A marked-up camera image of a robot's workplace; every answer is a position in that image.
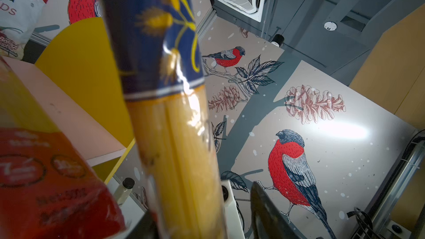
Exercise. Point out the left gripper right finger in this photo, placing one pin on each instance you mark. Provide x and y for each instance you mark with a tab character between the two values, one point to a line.
267	221

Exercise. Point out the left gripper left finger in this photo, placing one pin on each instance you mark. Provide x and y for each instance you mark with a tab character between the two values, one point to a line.
146	228

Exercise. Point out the red spaghetti pack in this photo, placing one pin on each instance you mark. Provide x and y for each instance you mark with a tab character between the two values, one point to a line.
47	190

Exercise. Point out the dark spaghetti pack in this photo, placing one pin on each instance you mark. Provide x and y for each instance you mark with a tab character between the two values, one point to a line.
155	45

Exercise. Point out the small spice bottle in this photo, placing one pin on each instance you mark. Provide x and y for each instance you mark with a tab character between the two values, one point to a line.
123	191

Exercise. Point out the yellow shelf unit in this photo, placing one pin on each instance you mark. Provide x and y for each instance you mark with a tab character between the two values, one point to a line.
76	82

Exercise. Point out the Chuba cassava chips bag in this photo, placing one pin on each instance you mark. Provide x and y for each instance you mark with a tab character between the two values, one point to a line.
18	20

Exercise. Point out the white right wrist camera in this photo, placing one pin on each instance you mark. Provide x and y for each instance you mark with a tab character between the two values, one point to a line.
233	217

